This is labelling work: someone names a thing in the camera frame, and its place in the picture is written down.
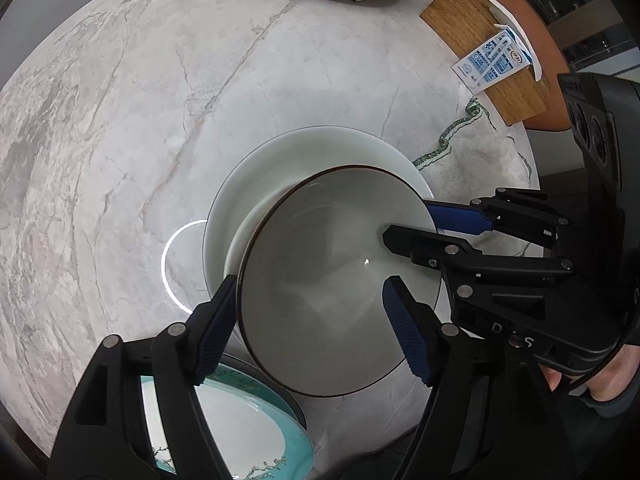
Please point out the person's right forearm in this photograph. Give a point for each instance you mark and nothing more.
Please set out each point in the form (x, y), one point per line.
(620, 408)

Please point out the large plain white bowl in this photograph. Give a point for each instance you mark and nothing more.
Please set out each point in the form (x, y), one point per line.
(280, 170)

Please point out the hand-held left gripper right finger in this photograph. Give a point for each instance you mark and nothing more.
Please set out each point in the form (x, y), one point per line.
(400, 320)

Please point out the wood grain board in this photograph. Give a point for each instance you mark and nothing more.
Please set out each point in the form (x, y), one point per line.
(465, 25)

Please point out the white cloth green edge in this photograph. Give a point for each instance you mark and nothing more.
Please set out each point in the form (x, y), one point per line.
(480, 160)

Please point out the orange-brown round stool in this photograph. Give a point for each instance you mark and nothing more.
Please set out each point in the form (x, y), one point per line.
(535, 10)

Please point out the white bowl dark rim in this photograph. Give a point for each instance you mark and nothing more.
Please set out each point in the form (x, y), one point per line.
(320, 270)

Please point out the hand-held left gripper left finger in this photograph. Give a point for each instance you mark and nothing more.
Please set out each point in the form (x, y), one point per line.
(220, 330)

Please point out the blue and white packet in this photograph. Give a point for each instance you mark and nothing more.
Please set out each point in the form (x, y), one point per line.
(487, 62)

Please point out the teal floral rim plate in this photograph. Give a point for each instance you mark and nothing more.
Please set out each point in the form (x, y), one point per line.
(235, 425)

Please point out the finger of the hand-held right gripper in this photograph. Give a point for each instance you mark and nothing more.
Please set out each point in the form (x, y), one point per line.
(460, 217)
(425, 250)

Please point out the person's right hand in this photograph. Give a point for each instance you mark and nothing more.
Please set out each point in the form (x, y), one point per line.
(615, 375)

